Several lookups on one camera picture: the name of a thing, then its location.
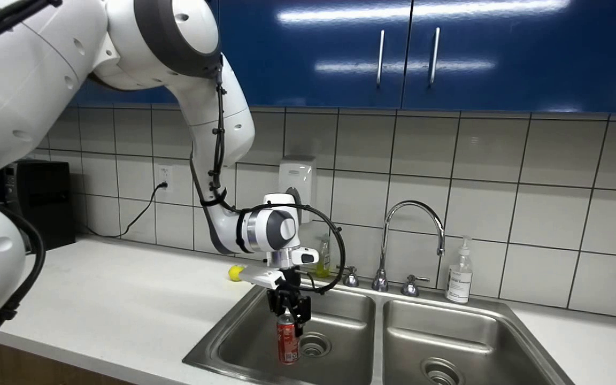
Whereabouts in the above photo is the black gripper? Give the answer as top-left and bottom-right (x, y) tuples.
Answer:
(267, 267), (315, 337)

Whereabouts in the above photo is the red soda can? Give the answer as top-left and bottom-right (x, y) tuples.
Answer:
(277, 305), (301, 368)

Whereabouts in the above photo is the stainless steel double sink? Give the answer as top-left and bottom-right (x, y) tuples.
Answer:
(181, 265), (576, 385)

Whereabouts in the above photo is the green dish soap bottle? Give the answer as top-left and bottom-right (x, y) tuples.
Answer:
(312, 237), (335, 281)

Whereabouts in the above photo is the chrome faucet knob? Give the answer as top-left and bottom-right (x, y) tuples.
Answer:
(400, 274), (423, 300)
(339, 263), (362, 289)

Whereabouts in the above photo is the chrome gooseneck faucet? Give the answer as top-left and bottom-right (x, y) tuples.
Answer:
(371, 199), (448, 292)

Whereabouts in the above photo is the clear pump soap bottle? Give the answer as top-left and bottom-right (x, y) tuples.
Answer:
(446, 237), (474, 305)

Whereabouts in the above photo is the wooden base cabinet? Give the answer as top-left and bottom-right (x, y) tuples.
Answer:
(0, 340), (133, 385)

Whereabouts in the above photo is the black countertop appliance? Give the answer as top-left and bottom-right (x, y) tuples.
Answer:
(0, 158), (80, 252)

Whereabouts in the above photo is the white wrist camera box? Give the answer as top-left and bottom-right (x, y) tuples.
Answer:
(239, 263), (289, 290)

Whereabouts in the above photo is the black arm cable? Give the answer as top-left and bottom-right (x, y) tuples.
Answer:
(188, 60), (349, 294)

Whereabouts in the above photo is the white wall soap dispenser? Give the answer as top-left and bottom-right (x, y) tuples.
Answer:
(277, 158), (317, 216)

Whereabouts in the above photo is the black power cord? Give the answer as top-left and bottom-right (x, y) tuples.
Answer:
(120, 180), (170, 241)

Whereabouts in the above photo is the white wall outlet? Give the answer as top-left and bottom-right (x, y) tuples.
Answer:
(153, 162), (176, 205)

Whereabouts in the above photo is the thick black base cable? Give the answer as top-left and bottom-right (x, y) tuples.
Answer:
(0, 212), (48, 382)

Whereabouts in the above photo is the silver cabinet door handle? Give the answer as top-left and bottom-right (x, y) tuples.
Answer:
(375, 28), (390, 90)
(427, 25), (442, 88)

